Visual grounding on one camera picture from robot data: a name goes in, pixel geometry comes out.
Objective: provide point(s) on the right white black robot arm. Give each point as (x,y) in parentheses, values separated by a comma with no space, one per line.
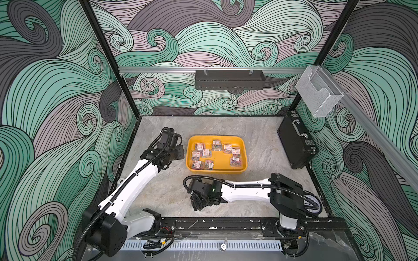
(287,196)

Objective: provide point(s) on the yellow plastic storage tray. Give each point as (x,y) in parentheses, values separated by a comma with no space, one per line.
(221,159)

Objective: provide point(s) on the aluminium rail back wall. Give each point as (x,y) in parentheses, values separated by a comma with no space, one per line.
(190,70)

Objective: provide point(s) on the paper clip box right lower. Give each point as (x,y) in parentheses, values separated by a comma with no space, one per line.
(236,161)

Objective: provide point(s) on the clear acrylic wall holder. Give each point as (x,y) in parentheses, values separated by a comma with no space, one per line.
(319,91)

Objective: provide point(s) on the paper clip box stacked top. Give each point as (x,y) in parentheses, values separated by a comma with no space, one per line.
(216,145)

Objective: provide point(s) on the paper clip box under stack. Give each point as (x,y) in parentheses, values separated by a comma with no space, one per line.
(227,148)

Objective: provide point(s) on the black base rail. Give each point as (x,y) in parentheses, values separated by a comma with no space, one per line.
(181,227)

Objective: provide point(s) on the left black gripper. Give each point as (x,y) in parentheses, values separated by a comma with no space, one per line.
(179,155)

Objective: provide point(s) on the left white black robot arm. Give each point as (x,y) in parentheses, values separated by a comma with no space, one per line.
(105,226)

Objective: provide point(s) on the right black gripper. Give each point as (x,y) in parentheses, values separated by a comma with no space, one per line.
(195,203)

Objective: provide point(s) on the paper clip box top left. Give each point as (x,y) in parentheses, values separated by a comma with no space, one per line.
(200,146)

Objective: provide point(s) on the paper clip box middle left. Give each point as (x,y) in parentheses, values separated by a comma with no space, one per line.
(195,154)

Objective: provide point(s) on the paper clip box barcode side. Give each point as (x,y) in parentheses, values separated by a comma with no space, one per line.
(209,164)

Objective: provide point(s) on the aluminium rail right wall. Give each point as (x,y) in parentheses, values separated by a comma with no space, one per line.
(364,107)

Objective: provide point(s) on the black briefcase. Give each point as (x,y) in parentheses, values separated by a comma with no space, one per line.
(298,143)

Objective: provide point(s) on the white slotted cable duct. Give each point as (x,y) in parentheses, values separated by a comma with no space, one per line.
(226,245)

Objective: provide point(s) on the aluminium rail wall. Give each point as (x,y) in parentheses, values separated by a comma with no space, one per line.
(190,70)
(364,107)

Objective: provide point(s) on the paper clip box far right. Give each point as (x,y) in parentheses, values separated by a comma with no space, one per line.
(236,151)

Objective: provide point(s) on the black wall-mounted tray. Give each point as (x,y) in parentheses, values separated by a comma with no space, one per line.
(229,80)

